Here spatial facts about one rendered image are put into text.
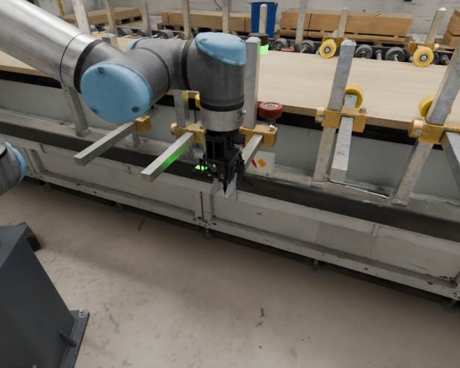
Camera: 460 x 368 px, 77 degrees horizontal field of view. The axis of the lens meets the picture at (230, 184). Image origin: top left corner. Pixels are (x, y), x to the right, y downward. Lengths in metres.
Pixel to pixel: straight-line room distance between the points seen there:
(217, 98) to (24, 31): 0.30
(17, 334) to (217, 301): 0.78
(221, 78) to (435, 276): 1.37
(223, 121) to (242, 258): 1.18
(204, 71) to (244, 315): 1.17
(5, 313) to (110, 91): 0.86
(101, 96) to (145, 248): 1.37
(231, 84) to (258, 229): 1.13
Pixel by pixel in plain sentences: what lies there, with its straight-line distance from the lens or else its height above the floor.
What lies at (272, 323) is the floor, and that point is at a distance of 1.48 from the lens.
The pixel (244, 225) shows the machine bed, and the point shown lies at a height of 0.17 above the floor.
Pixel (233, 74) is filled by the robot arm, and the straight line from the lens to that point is 0.55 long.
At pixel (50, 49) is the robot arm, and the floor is 1.20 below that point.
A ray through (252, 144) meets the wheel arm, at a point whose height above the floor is 0.86.
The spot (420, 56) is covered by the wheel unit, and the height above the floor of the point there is 0.95.
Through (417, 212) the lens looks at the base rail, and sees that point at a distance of 1.05.
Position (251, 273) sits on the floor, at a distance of 1.61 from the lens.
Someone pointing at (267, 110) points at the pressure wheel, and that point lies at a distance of 1.03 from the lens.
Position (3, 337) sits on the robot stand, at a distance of 1.29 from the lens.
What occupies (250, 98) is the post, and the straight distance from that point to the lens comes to 0.93.
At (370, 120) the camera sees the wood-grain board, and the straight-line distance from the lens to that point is 1.09.
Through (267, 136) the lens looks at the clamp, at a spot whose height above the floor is 0.86.
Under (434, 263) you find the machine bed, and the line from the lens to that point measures 1.60.
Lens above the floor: 1.30
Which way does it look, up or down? 37 degrees down
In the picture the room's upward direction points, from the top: straight up
